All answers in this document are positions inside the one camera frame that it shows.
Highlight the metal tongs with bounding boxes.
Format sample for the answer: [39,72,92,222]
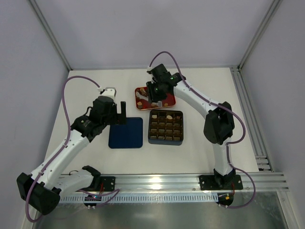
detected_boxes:
[135,92,149,101]

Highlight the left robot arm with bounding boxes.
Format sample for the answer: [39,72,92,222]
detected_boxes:
[17,95,126,215]

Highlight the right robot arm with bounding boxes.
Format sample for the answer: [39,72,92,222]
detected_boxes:
[146,64,243,191]

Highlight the blue chocolate tin box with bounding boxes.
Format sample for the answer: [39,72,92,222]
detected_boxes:
[148,109,184,146]

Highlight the red tray lid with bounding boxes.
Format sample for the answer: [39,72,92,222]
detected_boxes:
[135,87,176,111]

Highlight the blue tin lid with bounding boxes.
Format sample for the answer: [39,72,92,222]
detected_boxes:
[108,117,143,149]

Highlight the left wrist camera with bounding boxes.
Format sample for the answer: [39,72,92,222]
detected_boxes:
[97,87,117,102]

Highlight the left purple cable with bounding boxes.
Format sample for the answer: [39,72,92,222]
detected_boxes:
[25,75,121,223]

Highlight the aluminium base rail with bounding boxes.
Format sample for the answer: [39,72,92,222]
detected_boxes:
[102,172,289,192]

